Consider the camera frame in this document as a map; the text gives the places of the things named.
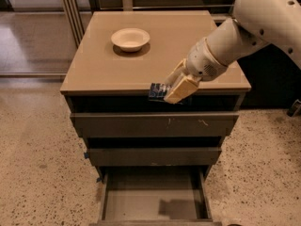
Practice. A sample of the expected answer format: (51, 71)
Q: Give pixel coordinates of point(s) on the open bottom grey drawer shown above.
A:
(154, 196)

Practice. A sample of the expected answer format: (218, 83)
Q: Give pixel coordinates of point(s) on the white ceramic bowl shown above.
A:
(130, 39)

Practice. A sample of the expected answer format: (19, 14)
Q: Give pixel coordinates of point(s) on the top grey drawer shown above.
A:
(190, 124)

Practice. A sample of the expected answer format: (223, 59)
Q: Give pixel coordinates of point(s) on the middle grey drawer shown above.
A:
(153, 157)

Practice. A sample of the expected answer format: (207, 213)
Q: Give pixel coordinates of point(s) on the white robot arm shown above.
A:
(253, 25)

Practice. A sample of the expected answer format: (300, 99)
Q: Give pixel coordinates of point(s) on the grey drawer cabinet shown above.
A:
(104, 79)

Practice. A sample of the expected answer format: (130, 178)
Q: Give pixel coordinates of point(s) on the dark blue rxbar wrapper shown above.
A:
(158, 92)

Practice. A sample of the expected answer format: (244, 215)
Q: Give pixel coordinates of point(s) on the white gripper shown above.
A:
(203, 61)

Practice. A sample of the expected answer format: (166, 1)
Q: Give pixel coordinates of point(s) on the metal railing frame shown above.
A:
(156, 0)

